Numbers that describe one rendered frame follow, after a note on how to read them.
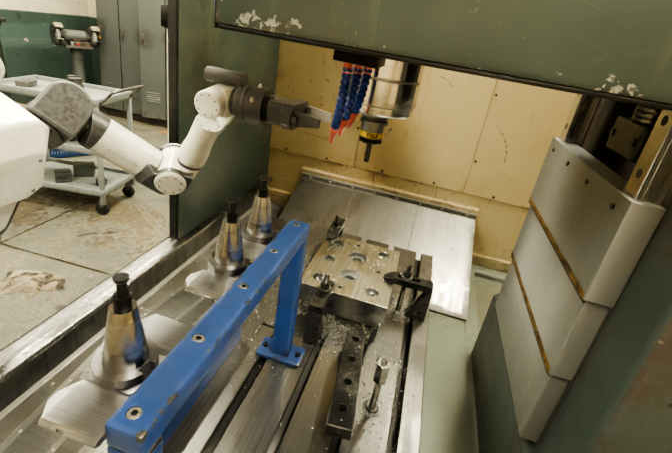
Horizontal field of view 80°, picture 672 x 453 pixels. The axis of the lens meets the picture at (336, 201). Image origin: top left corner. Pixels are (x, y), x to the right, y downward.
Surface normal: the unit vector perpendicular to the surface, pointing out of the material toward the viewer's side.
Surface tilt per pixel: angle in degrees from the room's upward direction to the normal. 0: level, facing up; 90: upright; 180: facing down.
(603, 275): 90
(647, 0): 90
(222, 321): 0
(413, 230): 24
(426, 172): 90
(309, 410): 0
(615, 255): 90
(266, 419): 0
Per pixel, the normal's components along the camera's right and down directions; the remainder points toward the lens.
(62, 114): 0.79, -0.15
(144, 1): 0.07, 0.40
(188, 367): 0.16, -0.91
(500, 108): -0.25, 0.35
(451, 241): 0.04, -0.69
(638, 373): -0.85, 0.07
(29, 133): 0.94, -0.11
